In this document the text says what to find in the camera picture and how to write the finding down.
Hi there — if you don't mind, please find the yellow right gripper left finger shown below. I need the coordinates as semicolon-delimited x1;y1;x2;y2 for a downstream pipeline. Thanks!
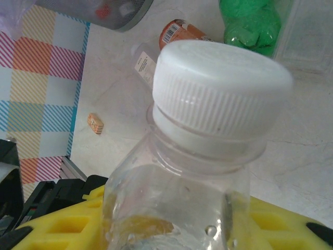
11;183;111;250

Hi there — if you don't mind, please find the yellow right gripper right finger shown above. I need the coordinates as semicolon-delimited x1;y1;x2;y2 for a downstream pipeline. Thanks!
247;195;333;250

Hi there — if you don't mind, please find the clear bottle red white label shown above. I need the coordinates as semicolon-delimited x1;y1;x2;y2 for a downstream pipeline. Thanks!
102;40;295;250

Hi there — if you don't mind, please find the translucent lavender bin liner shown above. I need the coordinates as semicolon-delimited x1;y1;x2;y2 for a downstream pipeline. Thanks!
0;0;37;31

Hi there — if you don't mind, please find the orange patterned small block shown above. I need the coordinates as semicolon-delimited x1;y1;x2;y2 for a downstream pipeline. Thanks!
87;112;105;135

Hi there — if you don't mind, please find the clear bottle green white cap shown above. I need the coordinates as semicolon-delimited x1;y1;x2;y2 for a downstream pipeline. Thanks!
272;0;333;79

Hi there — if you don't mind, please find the green bottle yellow cap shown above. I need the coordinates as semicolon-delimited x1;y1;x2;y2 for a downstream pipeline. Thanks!
219;0;282;57

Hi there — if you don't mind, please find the orange label bottle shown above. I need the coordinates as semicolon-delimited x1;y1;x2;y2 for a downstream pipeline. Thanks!
158;18;215;52

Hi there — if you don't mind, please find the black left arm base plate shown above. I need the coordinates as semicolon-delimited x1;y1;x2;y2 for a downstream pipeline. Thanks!
15;174;109;234

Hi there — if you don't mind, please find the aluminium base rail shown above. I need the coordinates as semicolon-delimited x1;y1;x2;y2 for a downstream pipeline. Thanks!
59;155;88;182

